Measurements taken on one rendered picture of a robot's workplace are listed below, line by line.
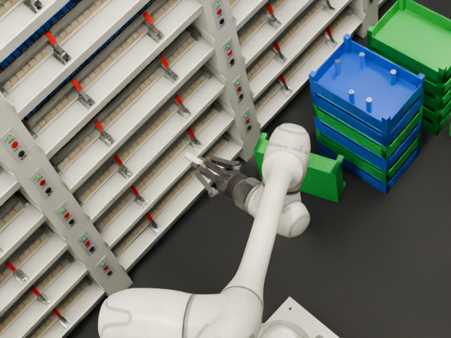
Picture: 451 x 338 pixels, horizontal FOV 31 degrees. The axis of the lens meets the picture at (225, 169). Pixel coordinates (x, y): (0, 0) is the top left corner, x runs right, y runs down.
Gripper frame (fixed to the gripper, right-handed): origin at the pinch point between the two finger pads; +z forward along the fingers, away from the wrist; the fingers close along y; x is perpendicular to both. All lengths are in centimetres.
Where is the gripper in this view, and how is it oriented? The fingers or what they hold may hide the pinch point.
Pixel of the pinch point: (194, 161)
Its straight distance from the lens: 233.5
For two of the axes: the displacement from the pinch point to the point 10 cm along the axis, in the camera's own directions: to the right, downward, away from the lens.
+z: -6.8, -4.1, 6.1
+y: 6.6, -7.0, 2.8
